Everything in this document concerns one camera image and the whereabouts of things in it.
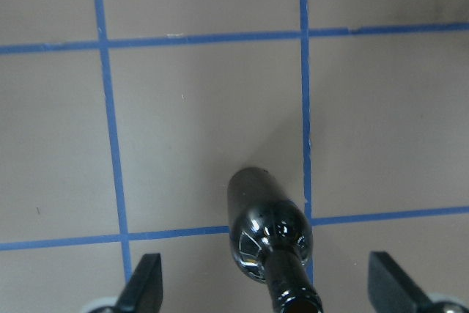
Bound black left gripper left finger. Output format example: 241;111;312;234
114;253;163;313

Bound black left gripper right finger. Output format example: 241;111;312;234
367;251;440;313

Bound dark glass wine bottle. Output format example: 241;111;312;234
227;167;323;312

